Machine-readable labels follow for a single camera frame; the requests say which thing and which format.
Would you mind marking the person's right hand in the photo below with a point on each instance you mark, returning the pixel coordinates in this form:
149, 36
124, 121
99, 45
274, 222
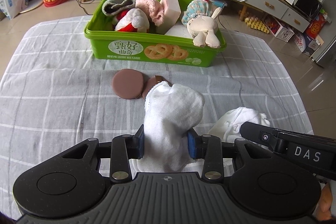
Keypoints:
323, 211

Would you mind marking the grey green towel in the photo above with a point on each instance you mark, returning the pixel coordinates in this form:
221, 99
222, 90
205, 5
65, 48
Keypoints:
113, 7

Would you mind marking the white patterned box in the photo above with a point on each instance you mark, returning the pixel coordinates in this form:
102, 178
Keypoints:
279, 30

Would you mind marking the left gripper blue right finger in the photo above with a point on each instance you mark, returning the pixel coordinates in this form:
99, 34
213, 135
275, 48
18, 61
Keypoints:
194, 144

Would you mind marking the brown puff with ribbon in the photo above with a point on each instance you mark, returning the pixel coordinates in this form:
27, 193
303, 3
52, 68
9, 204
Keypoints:
150, 83

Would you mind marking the white sock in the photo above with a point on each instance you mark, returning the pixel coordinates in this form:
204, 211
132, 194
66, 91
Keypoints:
170, 111
227, 128

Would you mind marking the beige rabbit doll blue dress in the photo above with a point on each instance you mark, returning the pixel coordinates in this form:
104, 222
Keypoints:
201, 23

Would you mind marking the pink fluffy plush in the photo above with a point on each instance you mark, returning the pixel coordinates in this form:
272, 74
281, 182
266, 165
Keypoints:
153, 9

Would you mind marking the red white santa plush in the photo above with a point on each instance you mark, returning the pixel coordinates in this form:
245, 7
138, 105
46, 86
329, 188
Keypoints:
131, 20

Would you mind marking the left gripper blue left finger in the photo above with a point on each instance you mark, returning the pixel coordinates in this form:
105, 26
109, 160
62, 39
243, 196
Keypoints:
138, 144

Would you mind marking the yellow egg tray toy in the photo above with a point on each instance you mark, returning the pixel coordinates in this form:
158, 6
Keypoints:
256, 24

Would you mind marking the grey checked table cloth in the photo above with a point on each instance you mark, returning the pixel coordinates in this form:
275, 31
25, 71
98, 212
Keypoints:
55, 93

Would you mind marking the green plastic cookie box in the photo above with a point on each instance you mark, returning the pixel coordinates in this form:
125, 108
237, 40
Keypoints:
151, 46

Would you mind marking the brown round powder puff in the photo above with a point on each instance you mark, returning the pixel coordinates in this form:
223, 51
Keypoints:
128, 83

